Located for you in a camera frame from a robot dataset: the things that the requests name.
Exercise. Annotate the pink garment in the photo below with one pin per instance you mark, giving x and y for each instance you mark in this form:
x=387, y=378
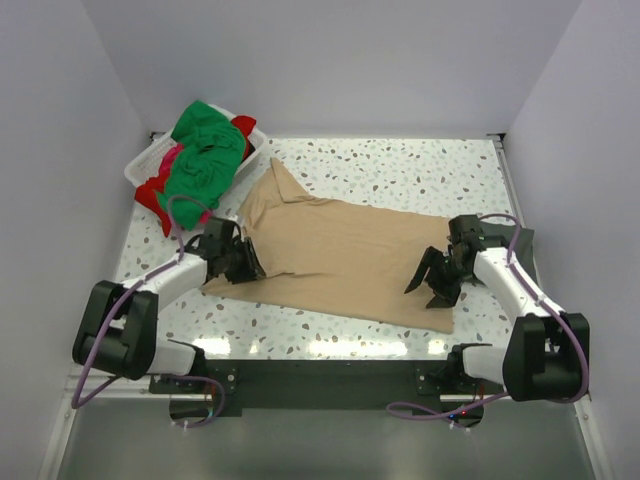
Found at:
x=170, y=157

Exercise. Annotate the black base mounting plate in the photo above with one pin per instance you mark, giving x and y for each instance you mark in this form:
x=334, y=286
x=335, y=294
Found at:
x=231, y=388

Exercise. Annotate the folded dark grey t shirt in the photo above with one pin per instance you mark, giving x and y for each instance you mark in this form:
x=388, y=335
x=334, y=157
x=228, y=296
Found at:
x=524, y=245

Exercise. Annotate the white plastic laundry basket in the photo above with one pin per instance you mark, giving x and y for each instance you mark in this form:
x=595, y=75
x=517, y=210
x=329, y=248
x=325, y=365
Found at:
x=146, y=164

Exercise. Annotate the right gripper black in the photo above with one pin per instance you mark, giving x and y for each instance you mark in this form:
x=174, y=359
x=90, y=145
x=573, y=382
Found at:
x=445, y=296

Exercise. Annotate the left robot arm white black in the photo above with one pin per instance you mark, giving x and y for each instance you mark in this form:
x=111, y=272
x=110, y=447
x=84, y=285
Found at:
x=118, y=330

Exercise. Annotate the red t shirt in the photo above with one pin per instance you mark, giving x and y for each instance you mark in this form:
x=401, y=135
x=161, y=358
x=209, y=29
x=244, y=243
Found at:
x=146, y=193

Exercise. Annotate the green t shirt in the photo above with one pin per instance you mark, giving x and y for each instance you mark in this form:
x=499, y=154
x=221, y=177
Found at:
x=213, y=149

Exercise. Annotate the beige t shirt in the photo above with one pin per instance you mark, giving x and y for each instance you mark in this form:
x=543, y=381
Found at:
x=334, y=257

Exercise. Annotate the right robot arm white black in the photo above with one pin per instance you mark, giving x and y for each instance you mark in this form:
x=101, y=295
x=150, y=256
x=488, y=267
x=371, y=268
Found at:
x=547, y=355

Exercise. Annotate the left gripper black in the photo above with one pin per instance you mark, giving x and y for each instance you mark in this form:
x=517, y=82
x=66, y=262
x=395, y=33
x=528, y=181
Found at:
x=251, y=267

